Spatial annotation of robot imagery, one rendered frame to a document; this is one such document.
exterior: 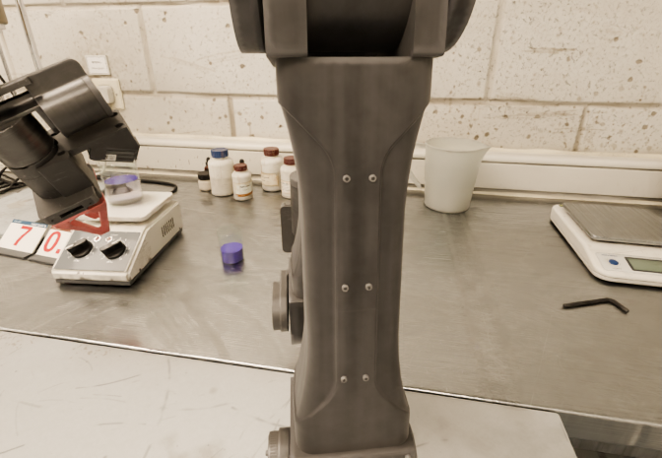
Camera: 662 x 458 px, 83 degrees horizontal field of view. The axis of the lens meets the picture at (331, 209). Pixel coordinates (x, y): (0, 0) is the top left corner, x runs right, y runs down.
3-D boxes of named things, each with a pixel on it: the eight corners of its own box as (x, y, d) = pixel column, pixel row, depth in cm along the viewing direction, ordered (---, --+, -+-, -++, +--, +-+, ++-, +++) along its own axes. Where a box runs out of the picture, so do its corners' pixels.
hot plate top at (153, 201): (144, 222, 63) (143, 217, 62) (76, 220, 64) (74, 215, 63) (175, 195, 74) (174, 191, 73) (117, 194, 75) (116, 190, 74)
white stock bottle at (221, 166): (227, 198, 93) (221, 154, 89) (206, 194, 96) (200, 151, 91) (241, 190, 99) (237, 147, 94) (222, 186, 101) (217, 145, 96)
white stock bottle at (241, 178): (231, 196, 95) (228, 163, 91) (249, 192, 97) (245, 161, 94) (237, 202, 91) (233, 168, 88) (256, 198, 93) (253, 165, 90)
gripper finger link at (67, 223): (119, 200, 58) (84, 158, 51) (132, 231, 55) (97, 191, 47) (74, 221, 56) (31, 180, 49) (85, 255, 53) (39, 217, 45)
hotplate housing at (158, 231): (132, 289, 59) (120, 244, 56) (53, 285, 60) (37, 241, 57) (189, 226, 79) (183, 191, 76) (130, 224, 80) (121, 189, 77)
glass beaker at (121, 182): (99, 210, 66) (87, 163, 63) (120, 197, 72) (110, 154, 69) (137, 212, 66) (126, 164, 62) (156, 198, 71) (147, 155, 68)
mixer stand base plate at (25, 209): (10, 238, 74) (8, 233, 74) (-71, 230, 77) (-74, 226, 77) (115, 186, 101) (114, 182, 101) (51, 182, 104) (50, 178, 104)
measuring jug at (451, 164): (395, 208, 88) (400, 145, 82) (407, 189, 99) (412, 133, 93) (479, 221, 82) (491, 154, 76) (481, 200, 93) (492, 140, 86)
